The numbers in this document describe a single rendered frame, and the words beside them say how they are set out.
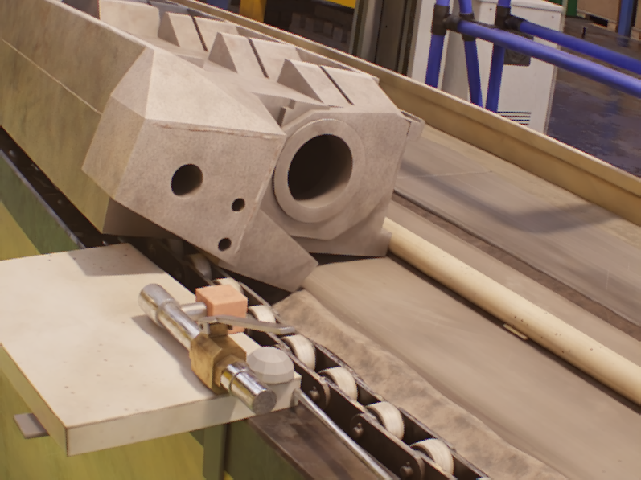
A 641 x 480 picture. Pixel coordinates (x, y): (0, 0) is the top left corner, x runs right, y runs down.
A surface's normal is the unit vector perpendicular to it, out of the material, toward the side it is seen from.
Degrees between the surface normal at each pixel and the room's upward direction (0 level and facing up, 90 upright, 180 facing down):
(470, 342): 0
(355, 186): 90
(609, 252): 0
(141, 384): 0
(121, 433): 90
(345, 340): 68
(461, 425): 50
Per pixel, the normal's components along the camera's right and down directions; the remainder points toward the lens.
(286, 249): 0.56, 0.35
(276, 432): 0.13, -0.93
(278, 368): 0.52, -0.30
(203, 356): -0.81, 0.09
